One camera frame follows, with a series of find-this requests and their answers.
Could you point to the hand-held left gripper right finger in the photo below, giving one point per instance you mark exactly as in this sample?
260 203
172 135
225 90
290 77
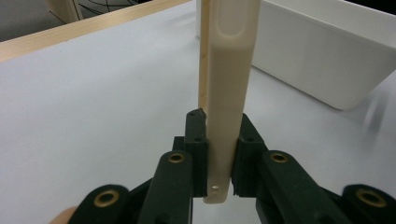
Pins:
280 186

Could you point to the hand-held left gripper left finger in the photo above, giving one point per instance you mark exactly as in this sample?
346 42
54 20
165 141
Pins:
174 186

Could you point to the white plastic storage bin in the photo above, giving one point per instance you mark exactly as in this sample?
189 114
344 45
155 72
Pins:
311 56

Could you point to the white table mat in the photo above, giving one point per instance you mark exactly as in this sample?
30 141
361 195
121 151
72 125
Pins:
93 109

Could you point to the light wooden table edge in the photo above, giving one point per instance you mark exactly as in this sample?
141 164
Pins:
46 40

